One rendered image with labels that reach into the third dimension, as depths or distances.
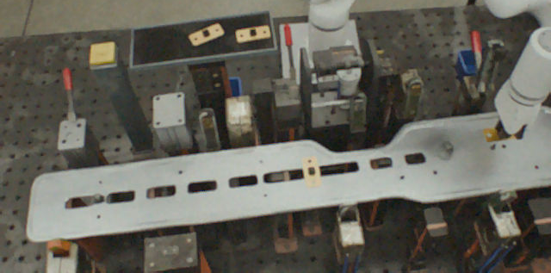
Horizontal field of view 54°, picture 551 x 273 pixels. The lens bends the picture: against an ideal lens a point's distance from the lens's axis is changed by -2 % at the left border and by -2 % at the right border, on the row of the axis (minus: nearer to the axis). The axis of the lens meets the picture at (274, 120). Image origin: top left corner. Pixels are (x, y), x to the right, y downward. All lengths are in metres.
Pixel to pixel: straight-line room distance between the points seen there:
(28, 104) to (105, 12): 1.33
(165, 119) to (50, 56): 0.91
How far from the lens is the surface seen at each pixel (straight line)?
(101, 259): 1.68
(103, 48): 1.49
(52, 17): 3.39
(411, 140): 1.45
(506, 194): 1.30
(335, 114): 1.51
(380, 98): 1.49
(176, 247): 1.30
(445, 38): 2.09
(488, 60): 1.43
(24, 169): 1.95
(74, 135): 1.48
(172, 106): 1.38
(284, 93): 1.41
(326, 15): 1.62
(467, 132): 1.50
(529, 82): 1.21
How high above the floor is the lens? 2.22
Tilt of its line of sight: 57 degrees down
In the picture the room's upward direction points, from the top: 5 degrees counter-clockwise
